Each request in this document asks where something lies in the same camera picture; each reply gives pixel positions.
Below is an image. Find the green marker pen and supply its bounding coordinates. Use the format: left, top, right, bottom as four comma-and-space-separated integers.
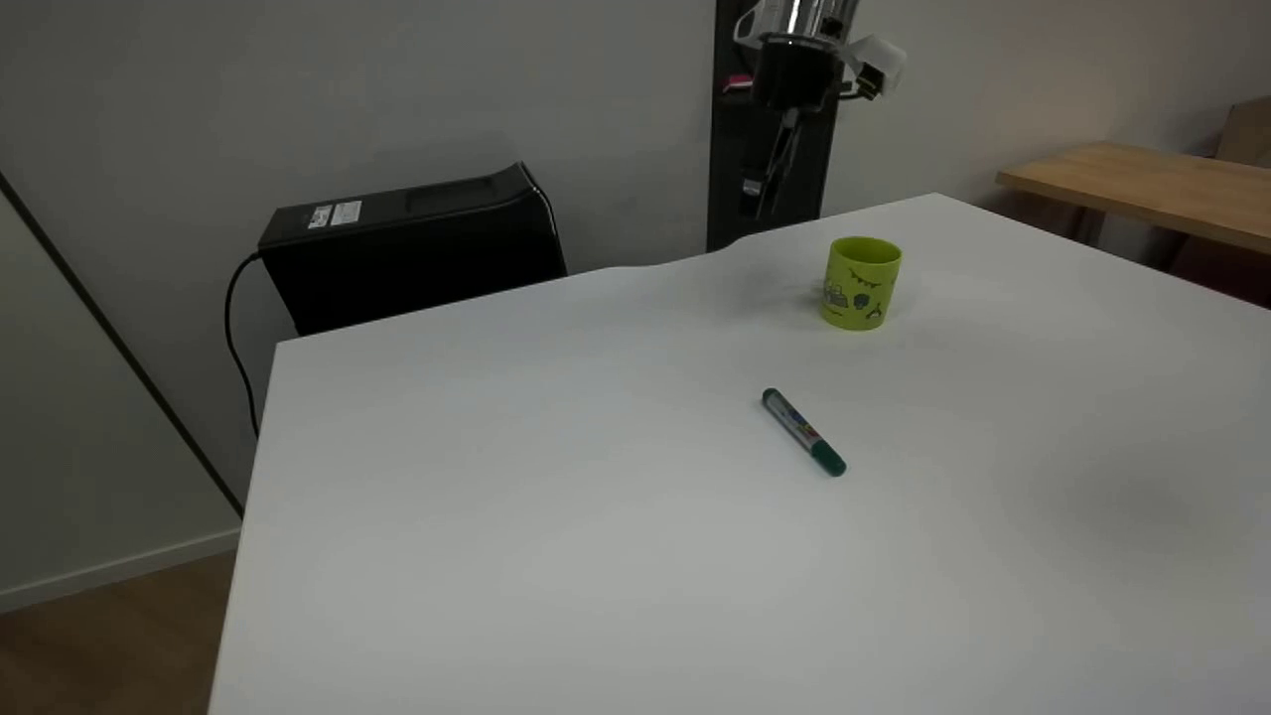
759, 384, 850, 481

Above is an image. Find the lime green printed cup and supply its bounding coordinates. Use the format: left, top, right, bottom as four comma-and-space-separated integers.
817, 234, 907, 335

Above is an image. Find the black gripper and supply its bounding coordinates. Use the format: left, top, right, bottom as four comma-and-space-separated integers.
752, 36, 842, 201

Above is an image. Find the tall black column panel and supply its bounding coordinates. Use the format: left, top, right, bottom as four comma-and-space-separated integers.
708, 0, 847, 254

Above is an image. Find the brown cardboard box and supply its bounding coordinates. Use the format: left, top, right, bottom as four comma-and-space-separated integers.
1213, 94, 1271, 171

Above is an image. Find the wooden side table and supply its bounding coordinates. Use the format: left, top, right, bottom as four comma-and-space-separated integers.
997, 140, 1271, 260

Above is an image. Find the thin black diagonal pole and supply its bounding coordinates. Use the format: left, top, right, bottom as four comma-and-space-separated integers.
0, 171, 250, 515

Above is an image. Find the large black computer box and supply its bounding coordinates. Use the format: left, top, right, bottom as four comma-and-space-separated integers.
253, 158, 571, 336

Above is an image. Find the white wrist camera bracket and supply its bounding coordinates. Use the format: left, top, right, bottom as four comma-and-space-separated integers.
842, 33, 913, 98

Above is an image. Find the black box power cable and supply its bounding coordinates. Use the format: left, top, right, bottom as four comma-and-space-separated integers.
218, 249, 271, 441

